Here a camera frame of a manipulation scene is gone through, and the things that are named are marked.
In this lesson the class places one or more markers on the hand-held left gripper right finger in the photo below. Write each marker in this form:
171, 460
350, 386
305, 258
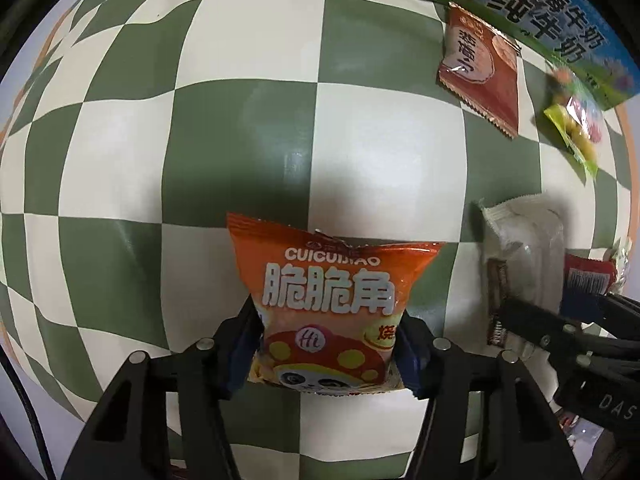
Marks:
407, 360

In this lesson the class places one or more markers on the green white checkered mat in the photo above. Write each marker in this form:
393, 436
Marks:
200, 135

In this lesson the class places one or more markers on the brown snack packet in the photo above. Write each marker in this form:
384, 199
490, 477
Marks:
480, 70

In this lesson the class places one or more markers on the plain white snack packet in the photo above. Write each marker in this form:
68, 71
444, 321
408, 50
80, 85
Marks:
525, 250

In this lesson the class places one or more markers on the printed cardboard box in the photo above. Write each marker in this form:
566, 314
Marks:
540, 10

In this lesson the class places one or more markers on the colourful candy ball bag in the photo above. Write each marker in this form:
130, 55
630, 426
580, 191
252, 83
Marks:
575, 125

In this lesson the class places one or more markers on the red snack packet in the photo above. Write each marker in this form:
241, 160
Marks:
592, 267

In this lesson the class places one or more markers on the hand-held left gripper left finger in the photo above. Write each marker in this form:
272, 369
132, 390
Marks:
240, 345

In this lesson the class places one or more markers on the small orange panda snack packet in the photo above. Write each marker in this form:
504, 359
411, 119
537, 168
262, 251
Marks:
325, 290

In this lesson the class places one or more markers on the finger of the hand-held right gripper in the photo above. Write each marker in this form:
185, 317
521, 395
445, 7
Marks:
530, 317
580, 300

